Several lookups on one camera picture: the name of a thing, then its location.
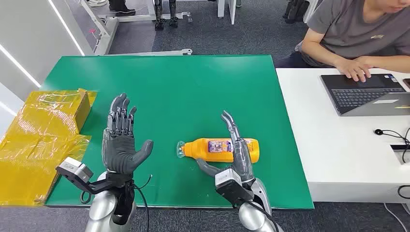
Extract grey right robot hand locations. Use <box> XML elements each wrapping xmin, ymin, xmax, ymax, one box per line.
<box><xmin>195</xmin><ymin>110</ymin><xmax>256</xmax><ymax>184</ymax></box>

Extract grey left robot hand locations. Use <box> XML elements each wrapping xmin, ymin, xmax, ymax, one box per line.
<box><xmin>102</xmin><ymin>93</ymin><xmax>154</xmax><ymax>175</ymax></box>

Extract orange plastic bottle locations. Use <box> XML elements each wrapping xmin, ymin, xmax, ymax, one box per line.
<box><xmin>176</xmin><ymin>138</ymin><xmax>261</xmax><ymax>163</ymax></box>

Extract yellow taped cardboard box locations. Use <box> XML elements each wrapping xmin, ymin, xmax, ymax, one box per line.
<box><xmin>14</xmin><ymin>88</ymin><xmax>98</xmax><ymax>136</ymax></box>

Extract green table mat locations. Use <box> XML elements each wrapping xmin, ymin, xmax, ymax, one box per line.
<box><xmin>44</xmin><ymin>55</ymin><xmax>315</xmax><ymax>210</ymax></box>

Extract flat yellow taped cardboard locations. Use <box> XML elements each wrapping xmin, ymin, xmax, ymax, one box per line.
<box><xmin>0</xmin><ymin>132</ymin><xmax>92</xmax><ymax>206</ymax></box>

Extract white desk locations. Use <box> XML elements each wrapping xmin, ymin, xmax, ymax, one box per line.
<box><xmin>276</xmin><ymin>68</ymin><xmax>410</xmax><ymax>204</ymax></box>

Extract dark grey laptop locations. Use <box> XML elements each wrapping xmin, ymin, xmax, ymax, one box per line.
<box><xmin>320</xmin><ymin>73</ymin><xmax>410</xmax><ymax>117</ymax></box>

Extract black humanoid robot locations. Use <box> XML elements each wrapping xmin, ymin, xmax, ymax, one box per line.
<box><xmin>153</xmin><ymin>0</ymin><xmax>179</xmax><ymax>31</ymax></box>

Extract person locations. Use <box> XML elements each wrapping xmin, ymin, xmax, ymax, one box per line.
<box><xmin>108</xmin><ymin>0</ymin><xmax>137</xmax><ymax>17</ymax></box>
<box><xmin>275</xmin><ymin>0</ymin><xmax>410</xmax><ymax>83</ymax></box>

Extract person's right hand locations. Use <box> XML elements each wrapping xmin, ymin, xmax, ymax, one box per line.
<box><xmin>335</xmin><ymin>57</ymin><xmax>374</xmax><ymax>83</ymax></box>

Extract white desk leg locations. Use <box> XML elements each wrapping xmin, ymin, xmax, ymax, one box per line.
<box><xmin>217</xmin><ymin>0</ymin><xmax>237</xmax><ymax>25</ymax></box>

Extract black equipment legs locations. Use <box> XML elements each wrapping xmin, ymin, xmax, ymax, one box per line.
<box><xmin>283</xmin><ymin>0</ymin><xmax>310</xmax><ymax>25</ymax></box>

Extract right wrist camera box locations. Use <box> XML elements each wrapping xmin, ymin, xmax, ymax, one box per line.
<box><xmin>214</xmin><ymin>169</ymin><xmax>255</xmax><ymax>209</ymax></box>

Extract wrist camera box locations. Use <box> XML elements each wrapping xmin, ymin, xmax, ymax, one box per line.
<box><xmin>55</xmin><ymin>157</ymin><xmax>110</xmax><ymax>195</ymax></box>
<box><xmin>214</xmin><ymin>169</ymin><xmax>255</xmax><ymax>209</ymax></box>

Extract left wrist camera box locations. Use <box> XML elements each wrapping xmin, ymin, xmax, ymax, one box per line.
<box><xmin>55</xmin><ymin>157</ymin><xmax>110</xmax><ymax>195</ymax></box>

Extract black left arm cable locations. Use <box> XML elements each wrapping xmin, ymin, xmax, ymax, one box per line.
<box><xmin>132</xmin><ymin>174</ymin><xmax>153</xmax><ymax>232</ymax></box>

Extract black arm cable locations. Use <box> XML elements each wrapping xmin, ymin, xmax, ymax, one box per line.
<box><xmin>132</xmin><ymin>174</ymin><xmax>153</xmax><ymax>232</ymax></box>
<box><xmin>243</xmin><ymin>200</ymin><xmax>280</xmax><ymax>232</ymax></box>

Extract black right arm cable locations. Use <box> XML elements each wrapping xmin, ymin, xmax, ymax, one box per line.
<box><xmin>243</xmin><ymin>200</ymin><xmax>280</xmax><ymax>232</ymax></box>

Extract white metal stand frame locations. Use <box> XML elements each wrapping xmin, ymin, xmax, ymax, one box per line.
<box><xmin>80</xmin><ymin>0</ymin><xmax>193</xmax><ymax>56</ymax></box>

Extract black cable with round plug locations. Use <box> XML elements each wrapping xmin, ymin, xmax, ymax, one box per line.
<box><xmin>375</xmin><ymin>128</ymin><xmax>410</xmax><ymax>164</ymax></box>

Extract black cable loop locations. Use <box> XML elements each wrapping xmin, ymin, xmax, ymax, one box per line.
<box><xmin>397</xmin><ymin>185</ymin><xmax>410</xmax><ymax>200</ymax></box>

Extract white floor cable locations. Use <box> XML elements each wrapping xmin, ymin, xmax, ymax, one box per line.
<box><xmin>383</xmin><ymin>203</ymin><xmax>410</xmax><ymax>232</ymax></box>

